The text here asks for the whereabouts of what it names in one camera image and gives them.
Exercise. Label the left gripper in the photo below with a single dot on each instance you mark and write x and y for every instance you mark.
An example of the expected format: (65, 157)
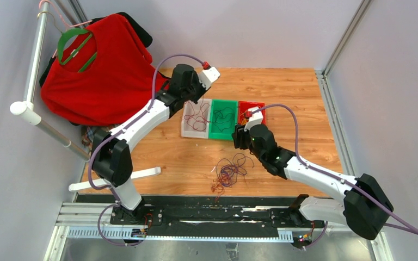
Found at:
(203, 91)

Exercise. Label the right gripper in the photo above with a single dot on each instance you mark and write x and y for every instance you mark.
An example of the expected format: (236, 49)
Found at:
(239, 136)

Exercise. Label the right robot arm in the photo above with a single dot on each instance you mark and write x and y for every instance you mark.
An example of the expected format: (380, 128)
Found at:
(358, 202)

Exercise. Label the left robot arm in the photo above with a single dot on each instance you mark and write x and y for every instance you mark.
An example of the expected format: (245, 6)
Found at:
(110, 166)

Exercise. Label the white plastic bin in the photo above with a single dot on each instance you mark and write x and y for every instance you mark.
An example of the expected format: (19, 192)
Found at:
(196, 118)

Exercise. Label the green plastic bin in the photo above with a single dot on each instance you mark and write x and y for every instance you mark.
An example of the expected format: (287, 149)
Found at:
(223, 118)

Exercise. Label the red plastic bin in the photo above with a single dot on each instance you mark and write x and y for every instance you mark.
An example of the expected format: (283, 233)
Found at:
(243, 106)

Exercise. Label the red t-shirt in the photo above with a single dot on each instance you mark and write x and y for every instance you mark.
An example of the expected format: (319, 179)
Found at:
(86, 79)

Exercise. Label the plaid shirt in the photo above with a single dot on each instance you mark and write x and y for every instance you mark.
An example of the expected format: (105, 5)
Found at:
(87, 134)

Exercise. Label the green clothes hanger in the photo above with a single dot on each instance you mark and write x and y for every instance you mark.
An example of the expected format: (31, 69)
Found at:
(77, 50)

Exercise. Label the white clothes rack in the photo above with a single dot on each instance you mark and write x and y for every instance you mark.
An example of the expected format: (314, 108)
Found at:
(25, 108)

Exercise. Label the pink clothes hanger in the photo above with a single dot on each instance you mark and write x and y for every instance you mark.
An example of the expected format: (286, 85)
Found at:
(55, 12)

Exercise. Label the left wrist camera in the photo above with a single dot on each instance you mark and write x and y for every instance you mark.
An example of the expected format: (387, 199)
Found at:
(208, 76)

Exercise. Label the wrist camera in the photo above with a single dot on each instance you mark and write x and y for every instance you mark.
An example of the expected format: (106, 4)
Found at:
(255, 117)
(208, 76)

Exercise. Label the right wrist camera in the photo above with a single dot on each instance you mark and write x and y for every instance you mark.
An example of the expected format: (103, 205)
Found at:
(255, 117)

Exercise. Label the aluminium frame rail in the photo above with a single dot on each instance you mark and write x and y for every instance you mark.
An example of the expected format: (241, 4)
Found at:
(323, 78)

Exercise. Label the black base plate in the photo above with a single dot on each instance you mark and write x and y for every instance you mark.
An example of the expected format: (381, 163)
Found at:
(206, 217)

